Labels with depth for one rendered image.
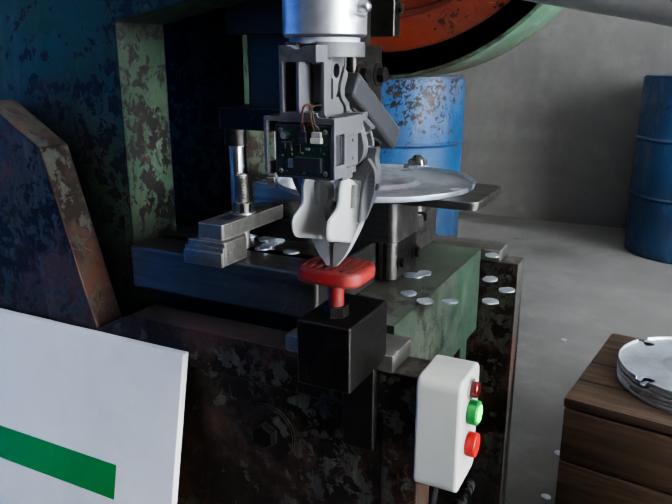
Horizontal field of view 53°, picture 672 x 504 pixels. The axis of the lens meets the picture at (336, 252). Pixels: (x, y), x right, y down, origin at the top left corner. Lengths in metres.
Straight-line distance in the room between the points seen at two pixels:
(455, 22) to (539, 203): 3.13
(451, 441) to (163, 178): 0.58
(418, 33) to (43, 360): 0.85
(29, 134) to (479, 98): 3.57
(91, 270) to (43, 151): 0.18
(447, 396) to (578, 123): 3.60
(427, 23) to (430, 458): 0.81
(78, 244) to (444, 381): 0.56
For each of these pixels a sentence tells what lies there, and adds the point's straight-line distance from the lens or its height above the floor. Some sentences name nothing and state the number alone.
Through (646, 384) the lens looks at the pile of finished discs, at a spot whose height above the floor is 0.39.
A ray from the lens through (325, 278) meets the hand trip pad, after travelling 0.66.
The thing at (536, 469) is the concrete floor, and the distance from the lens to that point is 1.79.
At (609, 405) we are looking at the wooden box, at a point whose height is 0.35.
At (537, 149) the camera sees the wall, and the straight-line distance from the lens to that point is 4.32.
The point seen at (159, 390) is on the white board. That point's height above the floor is 0.53.
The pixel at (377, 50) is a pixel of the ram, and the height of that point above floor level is 0.97.
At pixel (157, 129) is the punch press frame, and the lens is 1.05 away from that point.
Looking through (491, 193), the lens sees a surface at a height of 0.78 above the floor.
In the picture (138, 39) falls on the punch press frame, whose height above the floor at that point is 0.98.
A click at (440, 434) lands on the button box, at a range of 0.77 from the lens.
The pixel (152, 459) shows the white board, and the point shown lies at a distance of 0.98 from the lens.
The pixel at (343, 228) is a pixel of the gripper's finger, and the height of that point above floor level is 0.80.
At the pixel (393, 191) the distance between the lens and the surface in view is 0.94.
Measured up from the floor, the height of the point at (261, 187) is 0.77.
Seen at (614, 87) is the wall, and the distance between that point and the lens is 4.23.
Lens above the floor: 0.96
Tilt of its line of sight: 16 degrees down
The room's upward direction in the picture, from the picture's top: straight up
